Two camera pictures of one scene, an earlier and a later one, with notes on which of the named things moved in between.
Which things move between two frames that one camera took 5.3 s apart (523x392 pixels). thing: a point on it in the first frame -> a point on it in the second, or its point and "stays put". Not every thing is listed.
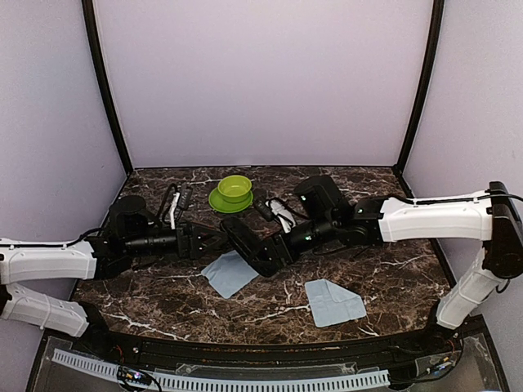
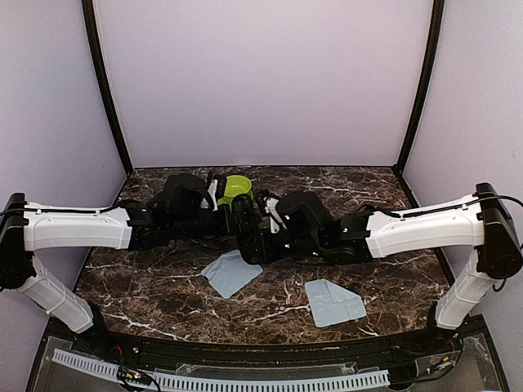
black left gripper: [191, 249] -> [238, 226]
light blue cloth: [332, 304] stays put
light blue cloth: [230, 273] stays put
